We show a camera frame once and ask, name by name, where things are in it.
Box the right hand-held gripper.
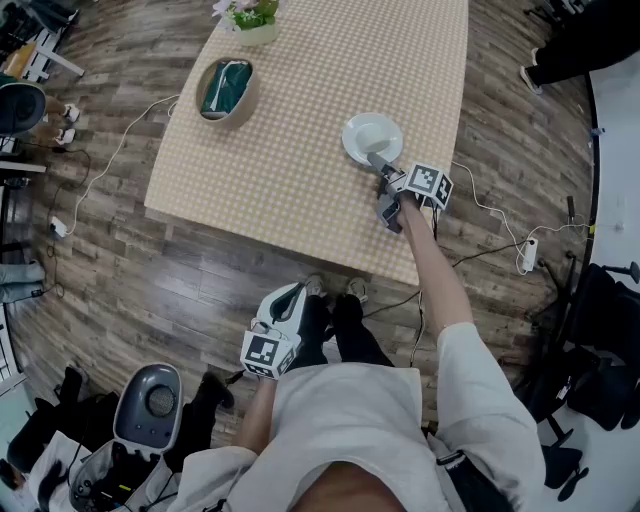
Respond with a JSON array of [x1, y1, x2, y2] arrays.
[[367, 151, 455, 235]]

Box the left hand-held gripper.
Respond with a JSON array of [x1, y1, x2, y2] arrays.
[[239, 281, 309, 381]]

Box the white round plate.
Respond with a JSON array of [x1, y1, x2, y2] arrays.
[[341, 112, 405, 167]]

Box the person's right forearm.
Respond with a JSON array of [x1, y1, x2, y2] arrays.
[[397, 197, 475, 341]]

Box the person's left forearm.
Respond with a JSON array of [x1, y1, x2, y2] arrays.
[[234, 377, 279, 456]]

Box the table with checkered cloth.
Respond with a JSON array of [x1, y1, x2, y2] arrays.
[[143, 0, 471, 287]]

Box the person's black trousers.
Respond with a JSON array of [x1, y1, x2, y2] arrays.
[[294, 293, 396, 371]]

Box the person's right shoe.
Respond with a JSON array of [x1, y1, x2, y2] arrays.
[[345, 277, 370, 304]]

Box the person's grey shirt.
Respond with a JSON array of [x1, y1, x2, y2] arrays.
[[169, 322, 546, 512]]

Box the round tan container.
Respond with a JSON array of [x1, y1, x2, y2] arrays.
[[194, 57, 261, 130]]

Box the green packet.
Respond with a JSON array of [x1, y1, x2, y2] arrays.
[[200, 59, 253, 115]]

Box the white power strip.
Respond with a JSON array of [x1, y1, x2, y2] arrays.
[[516, 237, 539, 275]]

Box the grey hard-shell backpack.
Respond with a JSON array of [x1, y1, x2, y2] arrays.
[[67, 363, 184, 512], [0, 79, 47, 136]]

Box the white pot with flowers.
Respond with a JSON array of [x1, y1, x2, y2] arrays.
[[212, 0, 281, 48]]

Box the person's bare chest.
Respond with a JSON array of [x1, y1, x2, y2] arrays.
[[297, 462, 406, 512]]

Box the black bag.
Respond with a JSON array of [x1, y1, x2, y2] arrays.
[[9, 367, 121, 471]]

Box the black office chair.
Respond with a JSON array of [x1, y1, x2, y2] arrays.
[[529, 259, 640, 431], [542, 429, 591, 503]]

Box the white rack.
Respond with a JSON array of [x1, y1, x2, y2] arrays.
[[0, 307, 26, 396]]

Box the white table legs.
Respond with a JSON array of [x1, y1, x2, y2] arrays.
[[0, 22, 86, 84]]

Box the long white cable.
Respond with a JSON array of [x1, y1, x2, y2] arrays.
[[64, 93, 181, 236], [451, 160, 526, 251]]

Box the long black cable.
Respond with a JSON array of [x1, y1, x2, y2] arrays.
[[362, 239, 526, 321]]

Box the thin white cable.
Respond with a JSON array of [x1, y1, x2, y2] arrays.
[[529, 222, 596, 246]]

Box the white frame desk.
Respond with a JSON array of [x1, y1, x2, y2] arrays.
[[0, 159, 49, 175]]

